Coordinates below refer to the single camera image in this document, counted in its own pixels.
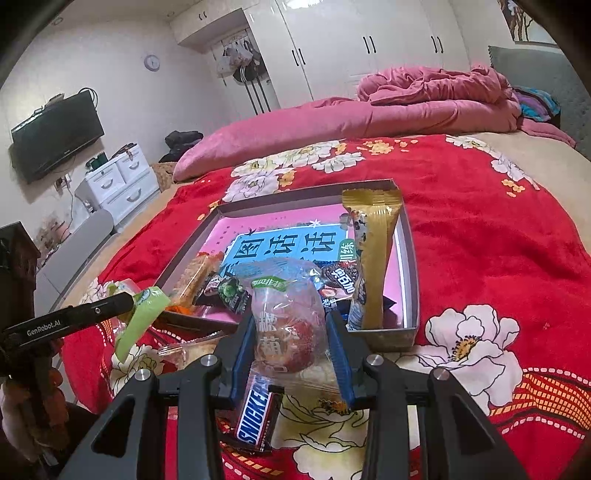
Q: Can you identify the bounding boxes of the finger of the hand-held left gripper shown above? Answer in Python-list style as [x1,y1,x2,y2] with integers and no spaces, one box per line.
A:
[0,294,136,352]

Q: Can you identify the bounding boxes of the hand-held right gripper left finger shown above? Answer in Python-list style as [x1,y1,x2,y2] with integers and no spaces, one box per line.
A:
[58,318,254,480]

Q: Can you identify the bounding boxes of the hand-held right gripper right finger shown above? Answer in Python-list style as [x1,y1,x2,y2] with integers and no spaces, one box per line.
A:
[325,313,527,480]

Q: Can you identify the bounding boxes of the clear packet of round pastries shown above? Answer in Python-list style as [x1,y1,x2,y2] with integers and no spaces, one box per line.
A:
[158,336,227,370]

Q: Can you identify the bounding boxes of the grey cardboard box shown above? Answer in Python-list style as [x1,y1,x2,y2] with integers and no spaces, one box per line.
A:
[154,179,421,354]

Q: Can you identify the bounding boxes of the brown chocolate bar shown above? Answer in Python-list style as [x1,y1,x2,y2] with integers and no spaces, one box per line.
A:
[221,374,286,456]

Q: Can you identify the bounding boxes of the clear candied haw packet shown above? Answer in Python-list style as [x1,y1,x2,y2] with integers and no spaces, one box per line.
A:
[248,257,341,376]

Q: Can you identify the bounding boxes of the black green pea packet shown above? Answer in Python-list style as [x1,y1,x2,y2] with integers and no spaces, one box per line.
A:
[203,272,254,315]

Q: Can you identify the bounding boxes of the yellow-green snack packet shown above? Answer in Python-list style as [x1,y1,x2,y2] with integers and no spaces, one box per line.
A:
[113,285,172,364]

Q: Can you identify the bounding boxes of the blue chocolate bar packet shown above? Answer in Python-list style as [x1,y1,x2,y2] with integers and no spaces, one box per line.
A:
[318,261,366,311]

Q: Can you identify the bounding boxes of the orange cracker packet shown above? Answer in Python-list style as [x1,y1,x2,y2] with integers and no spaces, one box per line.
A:
[167,253,225,318]

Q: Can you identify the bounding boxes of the gold wafer bar packet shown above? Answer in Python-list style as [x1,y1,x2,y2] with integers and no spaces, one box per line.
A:
[341,187,403,332]

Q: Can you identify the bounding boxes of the person's left hand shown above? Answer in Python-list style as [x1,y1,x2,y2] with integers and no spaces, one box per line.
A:
[0,364,70,462]

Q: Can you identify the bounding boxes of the grey padded bench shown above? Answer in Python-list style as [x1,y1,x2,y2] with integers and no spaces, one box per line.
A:
[34,210,115,315]

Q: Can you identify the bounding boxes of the pink book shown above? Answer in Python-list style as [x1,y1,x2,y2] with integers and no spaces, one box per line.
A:
[203,205,403,324]

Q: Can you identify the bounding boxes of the white drawer cabinet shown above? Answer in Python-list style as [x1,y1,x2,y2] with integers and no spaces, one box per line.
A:
[74,147,161,232]

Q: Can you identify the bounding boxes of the black television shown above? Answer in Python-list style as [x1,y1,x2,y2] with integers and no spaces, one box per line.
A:
[10,89,106,184]

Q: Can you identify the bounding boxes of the red floral blanket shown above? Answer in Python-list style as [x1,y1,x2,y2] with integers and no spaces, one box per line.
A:
[60,134,591,480]

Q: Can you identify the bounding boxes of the dark clothes pile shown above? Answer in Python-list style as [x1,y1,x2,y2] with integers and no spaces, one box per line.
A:
[164,130,205,162]

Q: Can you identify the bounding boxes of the pink quilt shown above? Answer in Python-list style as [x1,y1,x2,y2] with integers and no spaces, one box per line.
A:
[173,65,578,183]

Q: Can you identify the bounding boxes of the beige bed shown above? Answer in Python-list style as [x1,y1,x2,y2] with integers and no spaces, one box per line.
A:
[46,131,591,324]

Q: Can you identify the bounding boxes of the hanging bags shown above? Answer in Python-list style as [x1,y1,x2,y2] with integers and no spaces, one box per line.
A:
[216,39,260,85]

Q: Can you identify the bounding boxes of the white wardrobe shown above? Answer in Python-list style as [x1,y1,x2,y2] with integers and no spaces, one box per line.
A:
[168,0,472,121]

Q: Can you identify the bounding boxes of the purple blue cloth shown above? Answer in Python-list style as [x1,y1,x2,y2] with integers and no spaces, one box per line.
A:
[512,85,563,124]

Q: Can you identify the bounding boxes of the grey padded headboard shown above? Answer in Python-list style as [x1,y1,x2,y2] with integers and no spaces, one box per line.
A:
[487,44,591,163]

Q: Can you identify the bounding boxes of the television cable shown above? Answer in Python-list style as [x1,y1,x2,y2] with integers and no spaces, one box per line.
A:
[56,173,80,232]

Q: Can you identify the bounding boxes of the tree wall painting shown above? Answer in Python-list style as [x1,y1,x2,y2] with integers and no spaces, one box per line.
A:
[499,0,560,45]

